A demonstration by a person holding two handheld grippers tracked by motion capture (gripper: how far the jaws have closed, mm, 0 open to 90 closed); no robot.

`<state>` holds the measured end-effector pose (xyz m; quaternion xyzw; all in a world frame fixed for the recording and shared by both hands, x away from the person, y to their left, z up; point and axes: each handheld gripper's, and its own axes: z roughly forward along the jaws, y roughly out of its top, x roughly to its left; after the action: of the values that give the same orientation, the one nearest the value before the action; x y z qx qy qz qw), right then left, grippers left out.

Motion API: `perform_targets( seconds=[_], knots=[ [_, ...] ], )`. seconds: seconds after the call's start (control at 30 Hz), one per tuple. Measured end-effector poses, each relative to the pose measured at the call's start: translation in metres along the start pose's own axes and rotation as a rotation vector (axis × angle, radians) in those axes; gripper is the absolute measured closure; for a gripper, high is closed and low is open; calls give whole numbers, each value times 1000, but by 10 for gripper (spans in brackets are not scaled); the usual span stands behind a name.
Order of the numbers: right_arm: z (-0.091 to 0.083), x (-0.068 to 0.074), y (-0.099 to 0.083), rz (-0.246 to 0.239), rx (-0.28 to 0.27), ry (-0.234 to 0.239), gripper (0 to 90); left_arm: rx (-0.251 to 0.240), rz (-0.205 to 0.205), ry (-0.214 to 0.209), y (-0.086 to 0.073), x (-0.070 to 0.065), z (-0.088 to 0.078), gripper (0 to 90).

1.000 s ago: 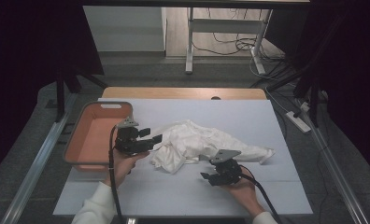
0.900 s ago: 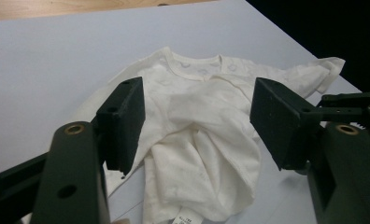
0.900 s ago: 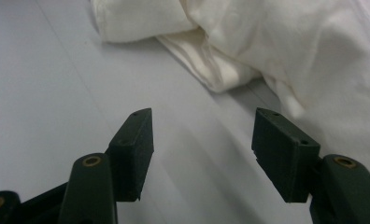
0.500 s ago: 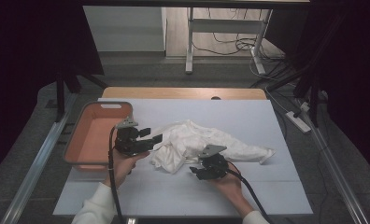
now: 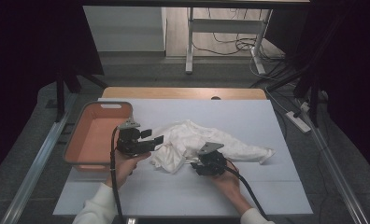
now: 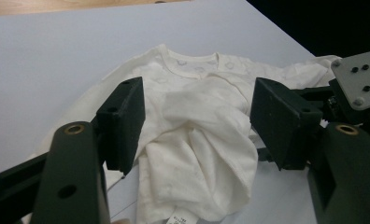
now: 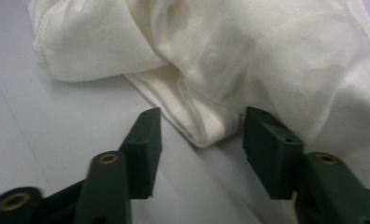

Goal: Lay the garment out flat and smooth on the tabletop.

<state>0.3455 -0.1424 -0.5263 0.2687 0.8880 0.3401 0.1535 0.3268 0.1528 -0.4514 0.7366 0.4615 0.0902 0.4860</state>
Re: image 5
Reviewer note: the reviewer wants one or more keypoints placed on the aluminium rail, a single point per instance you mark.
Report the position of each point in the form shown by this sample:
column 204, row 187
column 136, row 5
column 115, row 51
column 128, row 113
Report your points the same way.
column 335, row 174
column 39, row 158

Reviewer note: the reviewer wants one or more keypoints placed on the white table cover sheet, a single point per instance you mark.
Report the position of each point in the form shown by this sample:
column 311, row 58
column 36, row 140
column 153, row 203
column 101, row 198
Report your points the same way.
column 230, row 118

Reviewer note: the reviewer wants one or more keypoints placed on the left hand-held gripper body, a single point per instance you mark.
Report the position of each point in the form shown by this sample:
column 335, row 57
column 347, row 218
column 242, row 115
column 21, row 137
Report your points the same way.
column 130, row 143

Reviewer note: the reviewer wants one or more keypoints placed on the orange basket with grey rim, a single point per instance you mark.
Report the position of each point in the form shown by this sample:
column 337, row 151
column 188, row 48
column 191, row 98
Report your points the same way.
column 92, row 140

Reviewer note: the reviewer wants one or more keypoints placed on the white cabinet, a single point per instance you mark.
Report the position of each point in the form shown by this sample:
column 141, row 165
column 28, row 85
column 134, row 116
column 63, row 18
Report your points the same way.
column 124, row 29

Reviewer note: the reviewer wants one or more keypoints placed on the black curtain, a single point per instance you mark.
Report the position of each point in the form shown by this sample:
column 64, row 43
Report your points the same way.
column 24, row 62
column 354, row 77

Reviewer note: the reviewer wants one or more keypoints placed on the person's right hand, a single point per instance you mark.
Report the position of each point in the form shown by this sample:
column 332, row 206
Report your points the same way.
column 230, row 183

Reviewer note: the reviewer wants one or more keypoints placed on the white plug adapter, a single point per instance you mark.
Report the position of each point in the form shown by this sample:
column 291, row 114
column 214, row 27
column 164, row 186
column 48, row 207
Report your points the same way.
column 305, row 107

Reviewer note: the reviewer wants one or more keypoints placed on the person's left hand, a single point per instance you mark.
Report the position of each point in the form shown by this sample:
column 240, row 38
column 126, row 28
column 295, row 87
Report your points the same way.
column 124, row 168

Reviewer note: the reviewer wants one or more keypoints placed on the white power strip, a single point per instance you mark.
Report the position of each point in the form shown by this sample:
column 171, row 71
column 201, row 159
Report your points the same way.
column 298, row 122

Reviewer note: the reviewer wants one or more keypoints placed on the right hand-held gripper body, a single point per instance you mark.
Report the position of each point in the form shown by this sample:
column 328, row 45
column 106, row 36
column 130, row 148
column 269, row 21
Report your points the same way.
column 214, row 163

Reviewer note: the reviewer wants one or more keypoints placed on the white metal desk frame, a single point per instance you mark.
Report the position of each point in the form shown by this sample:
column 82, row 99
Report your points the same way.
column 223, row 25

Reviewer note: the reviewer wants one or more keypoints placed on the white baby shirt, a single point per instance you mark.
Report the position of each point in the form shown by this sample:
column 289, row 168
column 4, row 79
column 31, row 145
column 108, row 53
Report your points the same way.
column 186, row 137

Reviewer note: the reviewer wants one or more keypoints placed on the black metal stand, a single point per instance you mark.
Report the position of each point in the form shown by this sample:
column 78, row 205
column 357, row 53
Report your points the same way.
column 60, row 99
column 314, row 105

